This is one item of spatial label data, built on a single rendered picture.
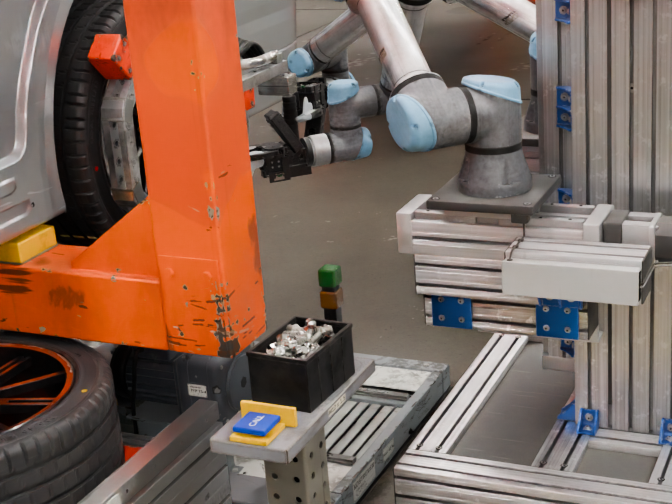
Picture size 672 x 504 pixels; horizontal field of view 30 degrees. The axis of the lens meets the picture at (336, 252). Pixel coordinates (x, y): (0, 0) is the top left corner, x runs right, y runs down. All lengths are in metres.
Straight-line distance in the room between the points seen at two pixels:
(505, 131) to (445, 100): 0.14
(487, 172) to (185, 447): 0.84
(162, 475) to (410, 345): 1.46
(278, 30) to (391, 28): 1.27
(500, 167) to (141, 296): 0.79
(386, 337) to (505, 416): 1.04
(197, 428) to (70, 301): 0.40
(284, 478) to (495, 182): 0.74
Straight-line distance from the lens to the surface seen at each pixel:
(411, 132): 2.45
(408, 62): 2.55
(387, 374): 3.52
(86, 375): 2.68
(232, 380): 2.94
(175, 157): 2.51
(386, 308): 4.17
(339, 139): 3.00
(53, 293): 2.81
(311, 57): 3.32
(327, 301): 2.68
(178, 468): 2.64
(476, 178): 2.54
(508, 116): 2.52
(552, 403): 3.04
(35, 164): 2.87
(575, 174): 2.69
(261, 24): 3.74
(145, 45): 2.49
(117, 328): 2.74
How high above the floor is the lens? 1.58
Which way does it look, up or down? 19 degrees down
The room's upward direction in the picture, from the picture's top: 5 degrees counter-clockwise
